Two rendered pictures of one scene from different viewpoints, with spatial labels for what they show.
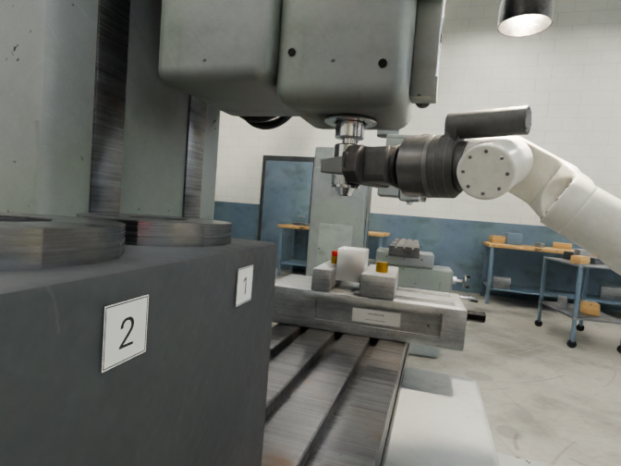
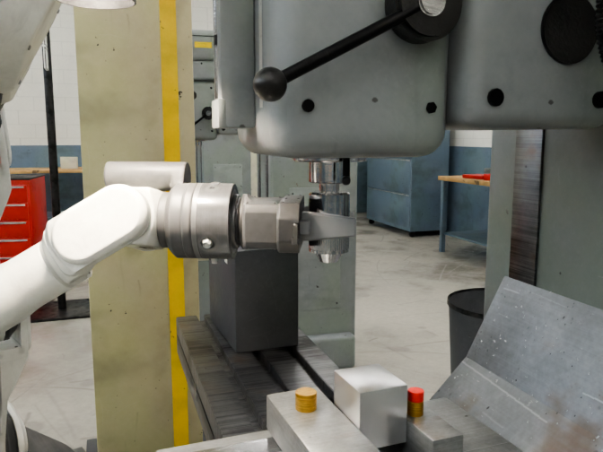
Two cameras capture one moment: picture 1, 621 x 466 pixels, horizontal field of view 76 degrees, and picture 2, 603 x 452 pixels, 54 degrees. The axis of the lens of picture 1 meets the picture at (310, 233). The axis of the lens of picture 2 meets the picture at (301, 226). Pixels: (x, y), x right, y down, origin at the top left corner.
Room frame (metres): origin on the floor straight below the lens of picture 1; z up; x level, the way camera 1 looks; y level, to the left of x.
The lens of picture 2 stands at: (1.19, -0.47, 1.33)
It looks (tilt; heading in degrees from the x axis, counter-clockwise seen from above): 9 degrees down; 145
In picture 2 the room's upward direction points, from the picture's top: straight up
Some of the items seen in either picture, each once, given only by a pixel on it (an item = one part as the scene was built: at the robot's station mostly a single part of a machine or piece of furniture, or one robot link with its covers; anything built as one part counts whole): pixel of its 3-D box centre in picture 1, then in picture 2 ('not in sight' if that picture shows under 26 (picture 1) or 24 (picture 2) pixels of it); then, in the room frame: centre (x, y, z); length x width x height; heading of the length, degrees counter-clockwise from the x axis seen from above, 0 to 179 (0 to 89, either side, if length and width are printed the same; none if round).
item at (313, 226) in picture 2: not in sight; (327, 227); (0.68, -0.07, 1.23); 0.06 x 0.02 x 0.03; 52
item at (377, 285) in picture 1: (380, 280); (318, 438); (0.75, -0.14, 1.04); 0.15 x 0.06 x 0.04; 166
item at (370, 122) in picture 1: (350, 120); (329, 157); (0.65, -0.05, 1.31); 0.09 x 0.09 x 0.01
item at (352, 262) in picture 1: (352, 263); (369, 404); (0.77, -0.09, 1.06); 0.06 x 0.05 x 0.06; 166
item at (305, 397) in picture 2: (382, 266); (306, 399); (0.72, -0.14, 1.07); 0.02 x 0.02 x 0.02
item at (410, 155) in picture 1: (397, 168); (250, 223); (0.60, -0.12, 1.23); 0.13 x 0.12 x 0.10; 142
